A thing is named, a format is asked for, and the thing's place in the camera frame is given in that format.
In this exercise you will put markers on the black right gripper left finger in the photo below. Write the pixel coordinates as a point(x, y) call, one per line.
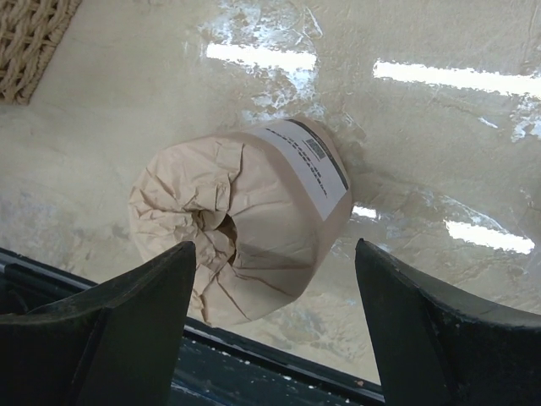
point(68, 341)

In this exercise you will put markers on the wicker basket with cloth liner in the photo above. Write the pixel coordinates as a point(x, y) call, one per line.
point(31, 30)

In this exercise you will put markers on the brown roll table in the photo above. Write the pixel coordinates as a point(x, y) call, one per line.
point(262, 206)

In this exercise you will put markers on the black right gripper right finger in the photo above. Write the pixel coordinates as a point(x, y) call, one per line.
point(435, 344)

